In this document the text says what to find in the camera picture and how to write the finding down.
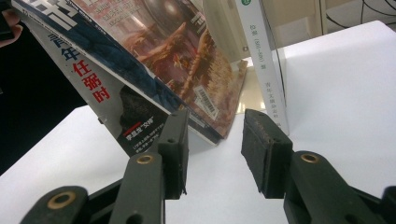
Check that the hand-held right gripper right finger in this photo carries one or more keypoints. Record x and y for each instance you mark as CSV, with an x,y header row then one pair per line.
x,y
267,155

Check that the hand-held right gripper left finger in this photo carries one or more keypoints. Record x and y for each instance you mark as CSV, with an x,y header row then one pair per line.
x,y
176,155

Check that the thick white book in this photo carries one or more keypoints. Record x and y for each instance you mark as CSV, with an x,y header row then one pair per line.
x,y
261,62

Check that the black magazine bundle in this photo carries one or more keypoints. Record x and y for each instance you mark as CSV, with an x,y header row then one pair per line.
x,y
174,46

